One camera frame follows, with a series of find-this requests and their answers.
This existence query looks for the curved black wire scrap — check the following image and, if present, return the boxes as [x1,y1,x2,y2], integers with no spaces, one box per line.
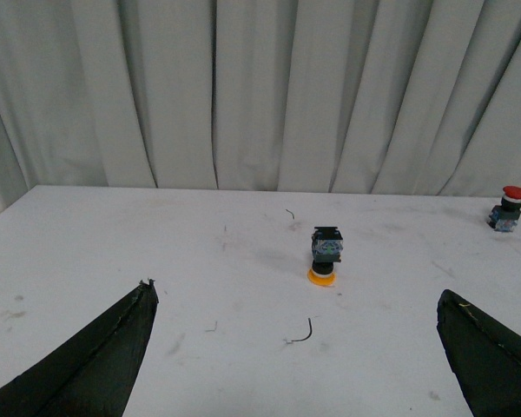
[283,317,313,345]

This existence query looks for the red push button switch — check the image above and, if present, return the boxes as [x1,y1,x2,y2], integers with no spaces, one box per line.
[487,185,521,233]

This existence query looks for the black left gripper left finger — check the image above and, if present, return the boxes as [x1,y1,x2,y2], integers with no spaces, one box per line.
[0,281,158,416]

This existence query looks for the white curtain backdrop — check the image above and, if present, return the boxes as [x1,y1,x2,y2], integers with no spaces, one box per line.
[0,1,521,213]

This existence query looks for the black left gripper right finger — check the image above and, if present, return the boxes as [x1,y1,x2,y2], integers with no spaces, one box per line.
[437,289,521,416]

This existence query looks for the yellow push button switch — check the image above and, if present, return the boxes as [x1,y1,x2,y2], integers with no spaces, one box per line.
[307,226,343,287]

